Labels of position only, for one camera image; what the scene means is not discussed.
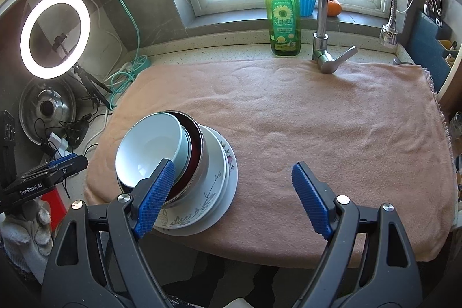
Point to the red object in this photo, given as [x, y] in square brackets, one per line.
[54, 199]

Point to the green dish soap bottle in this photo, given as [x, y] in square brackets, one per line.
[283, 23]

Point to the large steel bowl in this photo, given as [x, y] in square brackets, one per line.
[204, 163]

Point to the white ceramic bowl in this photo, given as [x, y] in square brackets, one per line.
[151, 145]

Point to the white plate with leaf print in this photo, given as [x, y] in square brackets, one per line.
[202, 199]

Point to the blue cup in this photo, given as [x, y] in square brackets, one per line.
[307, 5]

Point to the white plate with purple flowers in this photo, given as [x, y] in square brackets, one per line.
[231, 158]

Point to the chrome faucet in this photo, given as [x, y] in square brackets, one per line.
[322, 5]

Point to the pink towel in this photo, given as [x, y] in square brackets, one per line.
[306, 120]

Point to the blue knife holder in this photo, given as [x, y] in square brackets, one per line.
[422, 41]

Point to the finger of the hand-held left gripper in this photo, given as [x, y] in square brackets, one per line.
[68, 163]

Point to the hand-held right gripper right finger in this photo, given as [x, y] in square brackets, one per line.
[312, 199]

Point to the small red steel bowl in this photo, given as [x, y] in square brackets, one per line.
[193, 149]

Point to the orange fruit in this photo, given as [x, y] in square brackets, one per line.
[334, 7]

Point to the glass jar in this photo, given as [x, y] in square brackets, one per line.
[455, 129]

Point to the steel pot lid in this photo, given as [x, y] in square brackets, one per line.
[61, 106]

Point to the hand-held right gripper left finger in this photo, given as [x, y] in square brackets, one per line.
[155, 199]

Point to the white charger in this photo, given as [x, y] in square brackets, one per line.
[57, 142]

